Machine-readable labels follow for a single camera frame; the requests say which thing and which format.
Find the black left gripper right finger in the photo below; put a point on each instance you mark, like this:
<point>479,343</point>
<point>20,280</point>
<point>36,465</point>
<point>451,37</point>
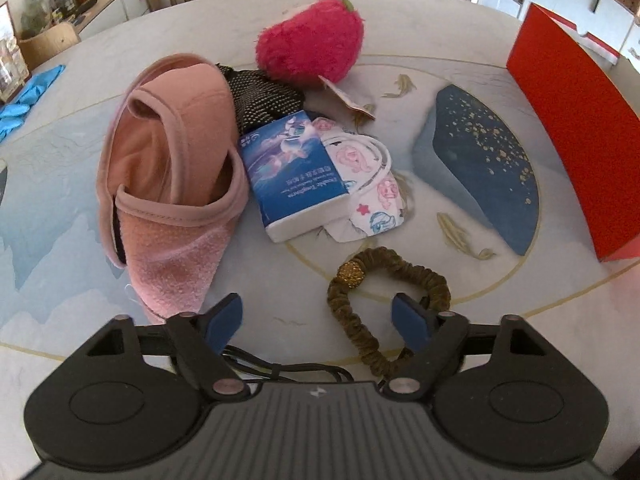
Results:
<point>433,337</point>

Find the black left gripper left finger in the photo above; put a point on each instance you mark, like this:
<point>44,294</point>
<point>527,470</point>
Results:
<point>198,341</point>

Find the olive green hair scrunchie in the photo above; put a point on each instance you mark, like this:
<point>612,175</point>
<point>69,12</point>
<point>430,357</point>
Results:
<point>353,272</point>

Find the cartoon patterned face mask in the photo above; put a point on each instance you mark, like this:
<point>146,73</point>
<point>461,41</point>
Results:
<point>364,164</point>

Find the pink fabric slipper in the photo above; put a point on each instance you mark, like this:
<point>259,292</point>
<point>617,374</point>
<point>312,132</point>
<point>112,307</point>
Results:
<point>171,184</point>

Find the blue tissue packet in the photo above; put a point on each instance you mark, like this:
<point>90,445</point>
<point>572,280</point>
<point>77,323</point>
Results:
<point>296,185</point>

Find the black dotted mesh cloth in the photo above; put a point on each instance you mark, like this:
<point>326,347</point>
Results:
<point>259,100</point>

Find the small clear plastic packet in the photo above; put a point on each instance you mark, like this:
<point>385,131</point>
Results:
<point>353,106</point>

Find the red and white cardboard box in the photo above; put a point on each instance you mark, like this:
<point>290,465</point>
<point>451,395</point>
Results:
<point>593,128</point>

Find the blue glove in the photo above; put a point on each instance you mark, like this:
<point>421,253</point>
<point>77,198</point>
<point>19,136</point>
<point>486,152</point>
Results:
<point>13,115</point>

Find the pink strawberry plush toy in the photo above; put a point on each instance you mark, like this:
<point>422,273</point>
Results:
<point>320,42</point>

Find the white sideboard with clutter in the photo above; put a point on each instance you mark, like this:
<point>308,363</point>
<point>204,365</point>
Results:
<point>73,21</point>

